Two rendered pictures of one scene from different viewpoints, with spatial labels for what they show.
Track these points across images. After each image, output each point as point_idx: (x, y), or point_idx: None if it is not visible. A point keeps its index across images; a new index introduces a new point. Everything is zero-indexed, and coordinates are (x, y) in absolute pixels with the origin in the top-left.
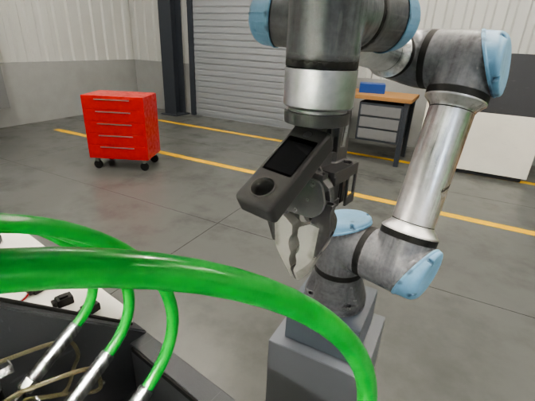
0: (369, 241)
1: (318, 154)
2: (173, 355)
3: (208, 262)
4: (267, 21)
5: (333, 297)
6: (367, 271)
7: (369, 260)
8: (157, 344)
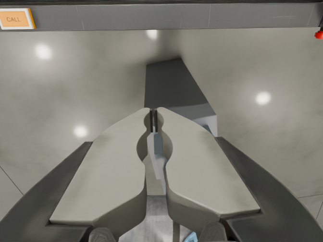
0: (169, 233)
1: None
2: (273, 24)
3: None
4: None
5: None
6: (160, 202)
7: (161, 213)
8: (297, 21)
